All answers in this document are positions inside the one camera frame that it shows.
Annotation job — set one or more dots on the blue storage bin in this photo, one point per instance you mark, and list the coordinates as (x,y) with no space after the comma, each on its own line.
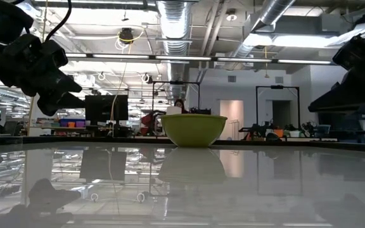
(64,121)

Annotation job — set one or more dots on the black background robot arm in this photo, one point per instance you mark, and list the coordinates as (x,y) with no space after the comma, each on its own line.
(253,130)

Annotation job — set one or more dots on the black workbench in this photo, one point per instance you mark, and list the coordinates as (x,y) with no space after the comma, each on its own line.
(347,126)

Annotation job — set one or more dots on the blue box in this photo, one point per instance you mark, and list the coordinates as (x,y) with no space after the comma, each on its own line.
(323,129)

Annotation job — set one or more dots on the long ceiling light strip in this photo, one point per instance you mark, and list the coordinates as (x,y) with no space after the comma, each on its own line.
(182,58)

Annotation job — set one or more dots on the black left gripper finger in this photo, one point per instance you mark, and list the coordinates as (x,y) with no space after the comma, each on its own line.
(59,84)
(57,103)

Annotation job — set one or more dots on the red bag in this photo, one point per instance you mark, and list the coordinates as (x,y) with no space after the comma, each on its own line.
(147,123)

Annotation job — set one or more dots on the purple storage bin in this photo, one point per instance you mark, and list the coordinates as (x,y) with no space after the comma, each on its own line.
(80,124)

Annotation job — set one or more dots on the orange storage bin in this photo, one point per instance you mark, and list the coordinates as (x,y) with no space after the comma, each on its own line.
(71,124)

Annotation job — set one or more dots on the orange container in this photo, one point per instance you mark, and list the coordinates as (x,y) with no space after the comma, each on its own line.
(278,132)

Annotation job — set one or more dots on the green bowl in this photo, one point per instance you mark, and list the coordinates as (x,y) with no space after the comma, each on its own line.
(193,131)

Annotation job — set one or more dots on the silver ventilation duct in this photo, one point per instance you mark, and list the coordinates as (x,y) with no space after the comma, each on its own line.
(265,22)
(174,31)

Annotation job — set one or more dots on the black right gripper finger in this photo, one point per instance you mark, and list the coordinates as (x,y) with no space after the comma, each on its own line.
(344,107)
(350,93)

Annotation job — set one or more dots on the black computer monitor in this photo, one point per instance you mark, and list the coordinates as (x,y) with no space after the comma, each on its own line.
(101,109)

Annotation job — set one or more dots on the grey office chair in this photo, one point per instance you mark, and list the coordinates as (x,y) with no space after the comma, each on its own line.
(11,128)

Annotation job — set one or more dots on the white pot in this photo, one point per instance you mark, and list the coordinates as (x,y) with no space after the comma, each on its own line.
(294,133)

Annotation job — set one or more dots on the black metal frame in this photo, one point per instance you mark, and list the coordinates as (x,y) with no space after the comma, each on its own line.
(277,87)
(176,83)

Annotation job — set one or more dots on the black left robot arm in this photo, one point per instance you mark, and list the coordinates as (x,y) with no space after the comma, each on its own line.
(2,19)

